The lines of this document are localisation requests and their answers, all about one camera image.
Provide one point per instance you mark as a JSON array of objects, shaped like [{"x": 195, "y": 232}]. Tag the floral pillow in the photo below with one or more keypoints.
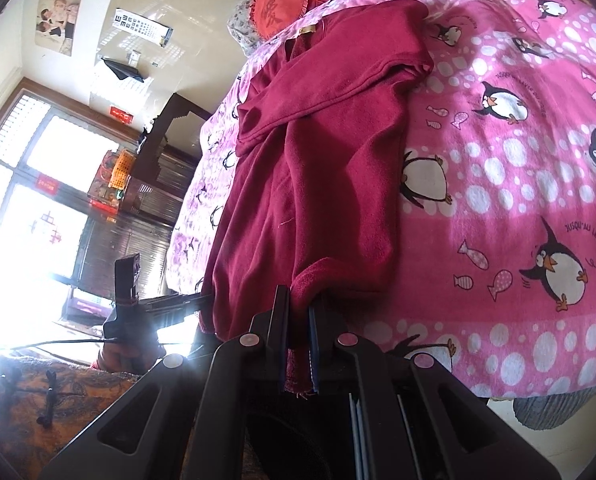
[{"x": 239, "y": 25}]

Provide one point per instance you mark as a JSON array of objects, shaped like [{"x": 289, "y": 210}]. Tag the dark wooden cabinet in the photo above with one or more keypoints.
[{"x": 173, "y": 125}]

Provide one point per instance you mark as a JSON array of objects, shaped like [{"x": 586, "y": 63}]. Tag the window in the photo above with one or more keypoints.
[{"x": 53, "y": 140}]

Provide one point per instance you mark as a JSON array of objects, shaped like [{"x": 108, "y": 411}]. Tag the wall poster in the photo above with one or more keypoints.
[{"x": 58, "y": 20}]

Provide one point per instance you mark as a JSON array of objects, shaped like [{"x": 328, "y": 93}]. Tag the dark red fleece garment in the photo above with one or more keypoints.
[{"x": 318, "y": 185}]

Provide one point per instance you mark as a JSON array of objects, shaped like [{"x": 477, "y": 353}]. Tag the red window sticker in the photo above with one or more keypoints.
[{"x": 47, "y": 183}]

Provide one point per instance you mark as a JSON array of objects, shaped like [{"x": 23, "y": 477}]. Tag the orange plastic basket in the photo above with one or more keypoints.
[{"x": 120, "y": 170}]

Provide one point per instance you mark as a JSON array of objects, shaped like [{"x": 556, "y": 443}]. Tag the red ruffled heart pillow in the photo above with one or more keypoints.
[{"x": 283, "y": 7}]

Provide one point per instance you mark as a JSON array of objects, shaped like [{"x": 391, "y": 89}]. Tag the dark hanging cloth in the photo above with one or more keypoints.
[{"x": 123, "y": 71}]

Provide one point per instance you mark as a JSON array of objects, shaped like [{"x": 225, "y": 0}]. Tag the white wall socket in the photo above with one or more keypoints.
[{"x": 135, "y": 56}]

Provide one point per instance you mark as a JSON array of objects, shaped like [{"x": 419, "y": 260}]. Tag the red wall sign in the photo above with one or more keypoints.
[{"x": 120, "y": 115}]

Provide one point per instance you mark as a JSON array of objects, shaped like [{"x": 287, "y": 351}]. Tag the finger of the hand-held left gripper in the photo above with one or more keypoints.
[{"x": 183, "y": 309}]

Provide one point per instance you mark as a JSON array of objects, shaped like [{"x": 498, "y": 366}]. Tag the person's left hand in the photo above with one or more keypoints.
[{"x": 125, "y": 360}]

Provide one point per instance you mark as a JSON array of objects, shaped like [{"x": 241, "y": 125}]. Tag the eye chart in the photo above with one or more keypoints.
[{"x": 138, "y": 24}]

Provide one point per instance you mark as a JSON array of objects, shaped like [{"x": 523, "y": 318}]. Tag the pink penguin printed blanket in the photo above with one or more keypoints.
[{"x": 503, "y": 185}]

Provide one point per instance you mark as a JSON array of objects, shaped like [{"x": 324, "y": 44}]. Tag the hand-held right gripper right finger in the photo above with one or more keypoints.
[{"x": 323, "y": 345}]

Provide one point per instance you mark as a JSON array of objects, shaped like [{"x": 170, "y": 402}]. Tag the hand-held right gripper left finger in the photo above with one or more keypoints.
[{"x": 278, "y": 320}]

